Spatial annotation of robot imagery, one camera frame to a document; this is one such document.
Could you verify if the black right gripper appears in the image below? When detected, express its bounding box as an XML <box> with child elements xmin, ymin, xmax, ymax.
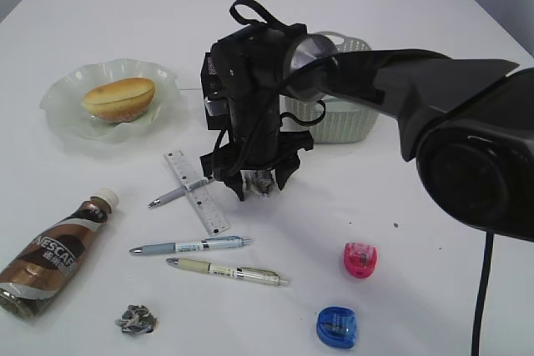
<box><xmin>200</xmin><ymin>24</ymin><xmax>313</xmax><ymax>202</ymax></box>

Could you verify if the paper ball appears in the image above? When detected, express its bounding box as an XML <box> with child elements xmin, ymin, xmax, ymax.
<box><xmin>244</xmin><ymin>170</ymin><xmax>275</xmax><ymax>198</ymax></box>
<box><xmin>115</xmin><ymin>304</ymin><xmax>159</xmax><ymax>337</ymax></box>

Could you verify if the pink pencil sharpener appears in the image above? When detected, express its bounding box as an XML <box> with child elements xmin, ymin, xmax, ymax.
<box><xmin>343</xmin><ymin>243</ymin><xmax>378</xmax><ymax>279</ymax></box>

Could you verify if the golden bread roll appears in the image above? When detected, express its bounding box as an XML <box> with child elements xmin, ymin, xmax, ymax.
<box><xmin>82</xmin><ymin>78</ymin><xmax>156</xmax><ymax>123</ymax></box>

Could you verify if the blue pencil sharpener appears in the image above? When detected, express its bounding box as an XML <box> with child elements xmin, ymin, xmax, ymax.
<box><xmin>315</xmin><ymin>306</ymin><xmax>357</xmax><ymax>349</ymax></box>

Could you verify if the brown Nescafe coffee bottle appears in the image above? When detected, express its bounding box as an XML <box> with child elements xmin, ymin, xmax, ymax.
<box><xmin>1</xmin><ymin>188</ymin><xmax>119</xmax><ymax>319</ymax></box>

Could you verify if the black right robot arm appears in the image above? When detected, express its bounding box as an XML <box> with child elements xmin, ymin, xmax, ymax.
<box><xmin>200</xmin><ymin>22</ymin><xmax>533</xmax><ymax>241</ymax></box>

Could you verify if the blue grip pen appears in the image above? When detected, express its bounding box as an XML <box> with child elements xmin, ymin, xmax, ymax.
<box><xmin>128</xmin><ymin>236</ymin><xmax>253</xmax><ymax>256</ymax></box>

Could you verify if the grey pen across ruler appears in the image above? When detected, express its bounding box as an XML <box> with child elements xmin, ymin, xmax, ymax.
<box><xmin>148</xmin><ymin>178</ymin><xmax>213</xmax><ymax>209</ymax></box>

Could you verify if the green plastic basket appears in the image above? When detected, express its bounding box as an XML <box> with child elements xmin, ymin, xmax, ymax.
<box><xmin>285</xmin><ymin>31</ymin><xmax>379</xmax><ymax>143</ymax></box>

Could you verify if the beige grip pen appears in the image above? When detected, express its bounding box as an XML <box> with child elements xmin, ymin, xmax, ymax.
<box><xmin>166</xmin><ymin>258</ymin><xmax>289</xmax><ymax>287</ymax></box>

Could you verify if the black mesh pen holder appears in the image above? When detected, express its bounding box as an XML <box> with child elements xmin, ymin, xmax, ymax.
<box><xmin>200</xmin><ymin>52</ymin><xmax>232</xmax><ymax>133</ymax></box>

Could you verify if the pale green glass plate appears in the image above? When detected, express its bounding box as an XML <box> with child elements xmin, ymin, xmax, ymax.
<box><xmin>40</xmin><ymin>58</ymin><xmax>180</xmax><ymax>143</ymax></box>

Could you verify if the clear plastic ruler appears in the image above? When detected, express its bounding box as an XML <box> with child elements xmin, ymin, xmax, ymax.
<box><xmin>164</xmin><ymin>150</ymin><xmax>230</xmax><ymax>237</ymax></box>

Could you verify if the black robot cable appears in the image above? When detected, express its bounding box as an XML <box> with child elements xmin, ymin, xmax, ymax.
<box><xmin>470</xmin><ymin>230</ymin><xmax>496</xmax><ymax>356</ymax></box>

